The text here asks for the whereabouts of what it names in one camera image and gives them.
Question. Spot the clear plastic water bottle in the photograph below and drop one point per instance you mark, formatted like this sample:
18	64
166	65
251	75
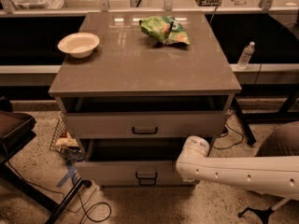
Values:
245	56

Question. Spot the black table leg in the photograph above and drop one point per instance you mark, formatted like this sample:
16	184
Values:
246	128

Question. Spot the wire basket with items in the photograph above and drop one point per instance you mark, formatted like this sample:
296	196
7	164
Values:
64	144

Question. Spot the dark chair seat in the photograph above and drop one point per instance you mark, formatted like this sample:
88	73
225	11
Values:
16	130

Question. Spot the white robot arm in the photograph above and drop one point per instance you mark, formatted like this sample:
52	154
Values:
278	176

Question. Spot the grey drawer cabinet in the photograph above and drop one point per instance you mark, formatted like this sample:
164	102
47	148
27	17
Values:
130	72

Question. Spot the green chip bag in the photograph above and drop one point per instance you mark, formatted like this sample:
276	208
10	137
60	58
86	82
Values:
164	29

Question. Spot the white paper bowl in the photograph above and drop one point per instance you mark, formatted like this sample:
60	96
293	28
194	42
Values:
79	45

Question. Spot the person leg brown trousers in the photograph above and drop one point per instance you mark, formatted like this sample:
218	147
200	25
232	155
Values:
283	141

